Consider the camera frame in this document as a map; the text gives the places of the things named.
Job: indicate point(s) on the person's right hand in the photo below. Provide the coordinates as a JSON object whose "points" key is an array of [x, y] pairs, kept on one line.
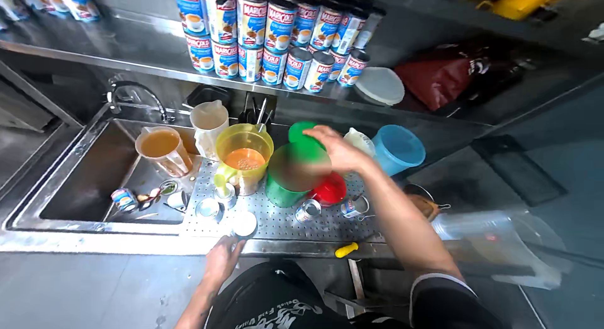
{"points": [[342, 152]]}

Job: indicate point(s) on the person's left hand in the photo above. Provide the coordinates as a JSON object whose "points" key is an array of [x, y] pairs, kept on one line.
{"points": [[220, 260]]}

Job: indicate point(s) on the person's left thumb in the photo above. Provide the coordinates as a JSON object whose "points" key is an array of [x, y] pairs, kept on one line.
{"points": [[239, 247]]}

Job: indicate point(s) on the person's left fingers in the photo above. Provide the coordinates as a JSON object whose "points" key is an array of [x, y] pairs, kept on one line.
{"points": [[223, 242]]}

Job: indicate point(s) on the person's right fingers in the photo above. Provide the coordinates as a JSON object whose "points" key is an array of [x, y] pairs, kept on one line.
{"points": [[318, 132]]}

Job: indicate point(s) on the green round lid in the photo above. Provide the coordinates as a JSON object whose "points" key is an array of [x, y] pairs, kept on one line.
{"points": [[298, 133]]}

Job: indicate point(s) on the tin cup with white liquid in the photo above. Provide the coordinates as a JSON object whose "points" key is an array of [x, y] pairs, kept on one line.
{"points": [[244, 224]]}

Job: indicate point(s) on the person's right forearm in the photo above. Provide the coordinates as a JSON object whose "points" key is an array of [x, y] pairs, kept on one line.
{"points": [[406, 215]]}

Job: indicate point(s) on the person's left forearm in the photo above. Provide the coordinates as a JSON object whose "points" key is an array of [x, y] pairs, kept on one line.
{"points": [[199, 300]]}

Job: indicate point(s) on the open silver tin can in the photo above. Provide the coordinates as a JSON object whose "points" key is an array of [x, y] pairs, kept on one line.
{"points": [[208, 209], [308, 211]]}

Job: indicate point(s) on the crumpled white translucent container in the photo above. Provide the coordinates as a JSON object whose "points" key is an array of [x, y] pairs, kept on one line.
{"points": [[359, 141]]}

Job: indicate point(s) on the open ribbed tin can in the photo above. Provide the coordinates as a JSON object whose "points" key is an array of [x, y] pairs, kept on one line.
{"points": [[228, 197]]}

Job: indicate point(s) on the perforated metal tray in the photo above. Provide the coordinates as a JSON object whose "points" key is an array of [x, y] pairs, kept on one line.
{"points": [[278, 223]]}

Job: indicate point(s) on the red plastic container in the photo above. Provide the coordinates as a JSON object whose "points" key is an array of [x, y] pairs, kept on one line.
{"points": [[330, 190]]}

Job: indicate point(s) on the small white cup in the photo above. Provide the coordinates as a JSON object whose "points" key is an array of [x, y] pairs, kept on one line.
{"points": [[177, 199]]}

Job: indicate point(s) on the person's body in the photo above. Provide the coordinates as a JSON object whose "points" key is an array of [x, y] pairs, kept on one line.
{"points": [[278, 300]]}

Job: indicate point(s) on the green plastic pitcher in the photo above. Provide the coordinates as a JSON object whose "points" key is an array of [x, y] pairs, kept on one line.
{"points": [[283, 192]]}

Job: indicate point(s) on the black utensil holder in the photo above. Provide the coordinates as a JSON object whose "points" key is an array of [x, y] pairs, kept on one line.
{"points": [[249, 115]]}

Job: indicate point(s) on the white round lid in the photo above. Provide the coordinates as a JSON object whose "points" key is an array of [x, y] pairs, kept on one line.
{"points": [[380, 85]]}

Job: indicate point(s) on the yellow translucent pitcher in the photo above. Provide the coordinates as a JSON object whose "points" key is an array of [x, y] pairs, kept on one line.
{"points": [[240, 140]]}

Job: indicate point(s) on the small round green-bottomed dish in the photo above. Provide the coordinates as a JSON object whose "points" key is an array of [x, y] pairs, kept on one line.
{"points": [[168, 188]]}

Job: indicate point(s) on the blue plastic container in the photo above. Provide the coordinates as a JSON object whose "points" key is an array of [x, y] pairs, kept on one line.
{"points": [[398, 152]]}

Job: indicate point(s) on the stack of blue white cans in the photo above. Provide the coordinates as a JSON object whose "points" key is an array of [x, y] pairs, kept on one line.
{"points": [[278, 34]]}

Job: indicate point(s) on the crushed blue labelled can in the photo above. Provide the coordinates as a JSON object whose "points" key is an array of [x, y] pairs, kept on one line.
{"points": [[124, 199]]}

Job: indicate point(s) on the cloudy translucent pitcher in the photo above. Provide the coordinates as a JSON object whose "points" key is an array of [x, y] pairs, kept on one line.
{"points": [[207, 126]]}

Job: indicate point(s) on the clear pitcher with brown liquid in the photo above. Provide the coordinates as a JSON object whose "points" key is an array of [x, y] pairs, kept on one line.
{"points": [[165, 147]]}

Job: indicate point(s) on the black plastic tray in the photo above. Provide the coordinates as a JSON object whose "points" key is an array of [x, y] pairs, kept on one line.
{"points": [[207, 95]]}

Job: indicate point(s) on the dark red plastic bag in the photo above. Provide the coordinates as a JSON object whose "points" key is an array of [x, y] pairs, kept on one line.
{"points": [[439, 76]]}

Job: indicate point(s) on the stainless steel sink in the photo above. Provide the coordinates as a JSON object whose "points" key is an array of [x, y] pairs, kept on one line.
{"points": [[89, 187]]}

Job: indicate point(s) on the chrome faucet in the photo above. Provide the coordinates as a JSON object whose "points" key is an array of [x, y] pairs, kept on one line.
{"points": [[141, 89]]}

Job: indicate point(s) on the stack of clear plastic cups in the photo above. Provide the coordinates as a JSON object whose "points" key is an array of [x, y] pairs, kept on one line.
{"points": [[472, 224]]}

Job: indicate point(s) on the clear plastic bag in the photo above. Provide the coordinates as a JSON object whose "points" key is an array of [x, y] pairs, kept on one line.
{"points": [[528, 251]]}

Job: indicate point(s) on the yellow plastic object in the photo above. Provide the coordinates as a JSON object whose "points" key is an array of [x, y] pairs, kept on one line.
{"points": [[524, 2]]}

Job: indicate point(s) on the row of blue labelled cans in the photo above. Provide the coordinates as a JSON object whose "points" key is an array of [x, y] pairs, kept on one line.
{"points": [[54, 2]]}

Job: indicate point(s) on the metal wall shelf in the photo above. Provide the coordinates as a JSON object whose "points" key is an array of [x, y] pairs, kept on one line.
{"points": [[137, 50]]}

